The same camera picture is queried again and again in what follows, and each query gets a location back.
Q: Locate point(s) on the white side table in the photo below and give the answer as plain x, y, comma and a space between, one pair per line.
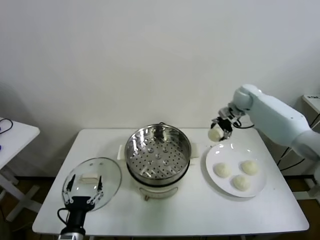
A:
20, 135

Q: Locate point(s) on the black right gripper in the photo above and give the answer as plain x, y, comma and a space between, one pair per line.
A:
226, 124

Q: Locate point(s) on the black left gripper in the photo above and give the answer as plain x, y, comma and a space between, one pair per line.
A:
77, 207

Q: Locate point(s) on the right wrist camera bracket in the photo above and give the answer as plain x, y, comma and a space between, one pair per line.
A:
228, 112

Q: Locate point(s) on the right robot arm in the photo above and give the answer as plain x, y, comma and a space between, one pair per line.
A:
270, 112

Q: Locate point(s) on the white steamed baozi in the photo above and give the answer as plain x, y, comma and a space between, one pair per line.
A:
222, 170
214, 134
249, 167
241, 183

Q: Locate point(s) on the stainless steel steamer basket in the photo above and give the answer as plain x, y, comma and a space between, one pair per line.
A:
160, 170

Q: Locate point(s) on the white electric cooker pot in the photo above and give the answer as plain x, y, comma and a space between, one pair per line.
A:
157, 191

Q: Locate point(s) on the white round plate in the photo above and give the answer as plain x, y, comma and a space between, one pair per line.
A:
225, 152

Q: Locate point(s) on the round glass lid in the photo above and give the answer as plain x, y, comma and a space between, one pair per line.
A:
110, 172

